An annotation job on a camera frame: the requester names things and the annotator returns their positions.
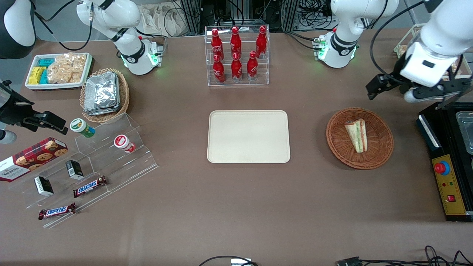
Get beige plastic serving tray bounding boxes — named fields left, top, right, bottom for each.
left=207, top=110, right=291, bottom=164

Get white rectangular snack tray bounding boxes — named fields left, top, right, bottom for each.
left=24, top=52, right=93, bottom=91

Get metal container in machine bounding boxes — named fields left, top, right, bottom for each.
left=455, top=111, right=473, bottom=156

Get round brown wicker basket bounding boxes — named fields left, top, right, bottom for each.
left=326, top=107, right=394, bottom=170

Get clear acrylic stepped display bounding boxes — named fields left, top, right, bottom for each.
left=7, top=113, right=159, bottom=229

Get white wire rack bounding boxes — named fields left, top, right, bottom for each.
left=394, top=23, right=473, bottom=80

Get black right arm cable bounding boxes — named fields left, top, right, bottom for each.
left=34, top=0, right=93, bottom=52

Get silver foil packet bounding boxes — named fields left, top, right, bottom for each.
left=85, top=72, right=120, bottom=110
left=84, top=100, right=122, bottom=116

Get black machine with yellow panel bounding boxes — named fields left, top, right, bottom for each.
left=416, top=100, right=473, bottom=222

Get red cola bottle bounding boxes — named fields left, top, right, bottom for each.
left=211, top=28, right=224, bottom=62
left=255, top=25, right=268, bottom=59
left=231, top=53, right=244, bottom=83
left=230, top=26, right=242, bottom=59
left=246, top=51, right=259, bottom=82
left=212, top=54, right=226, bottom=84

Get red lidded snack cup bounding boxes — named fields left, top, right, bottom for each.
left=113, top=134, right=136, bottom=153

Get oval brown wicker basket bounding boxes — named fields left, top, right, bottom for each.
left=79, top=68, right=130, bottom=124

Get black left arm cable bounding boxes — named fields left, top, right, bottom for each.
left=370, top=0, right=433, bottom=80

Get black background cable bundle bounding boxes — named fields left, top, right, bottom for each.
left=297, top=0, right=334, bottom=31

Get black looped cable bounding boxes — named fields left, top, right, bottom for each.
left=198, top=255, right=259, bottom=266

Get black tangled floor cables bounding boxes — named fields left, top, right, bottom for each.
left=364, top=245, right=473, bottom=266

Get black cable connector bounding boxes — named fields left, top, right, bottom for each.
left=337, top=257, right=365, bottom=266

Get yellow snack packet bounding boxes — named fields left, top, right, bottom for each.
left=28, top=66, right=47, bottom=85

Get small black box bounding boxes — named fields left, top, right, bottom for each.
left=65, top=160, right=85, bottom=180
left=34, top=176, right=54, bottom=197

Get brown Snickers bar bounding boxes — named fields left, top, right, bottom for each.
left=38, top=202, right=76, bottom=221
left=73, top=175, right=108, bottom=198

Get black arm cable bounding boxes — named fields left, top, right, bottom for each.
left=34, top=0, right=93, bottom=52
left=370, top=0, right=433, bottom=80

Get triangle sandwich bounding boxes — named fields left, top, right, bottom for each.
left=344, top=118, right=368, bottom=154

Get aluminium frame post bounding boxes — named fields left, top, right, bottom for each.
left=281, top=0, right=298, bottom=32
left=179, top=0, right=202, bottom=34

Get red tartan cookie box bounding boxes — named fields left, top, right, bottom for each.
left=0, top=137, right=69, bottom=183

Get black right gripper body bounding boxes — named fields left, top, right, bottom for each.
left=0, top=81, right=36, bottom=126

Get red emergency stop button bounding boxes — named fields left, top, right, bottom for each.
left=434, top=161, right=451, bottom=176

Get green lidded snack cup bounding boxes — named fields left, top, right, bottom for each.
left=70, top=118, right=96, bottom=139

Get beige cloth bag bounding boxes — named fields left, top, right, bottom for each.
left=139, top=2, right=190, bottom=38

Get clear acrylic bottle rack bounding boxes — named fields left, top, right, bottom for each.
left=204, top=25, right=270, bottom=87

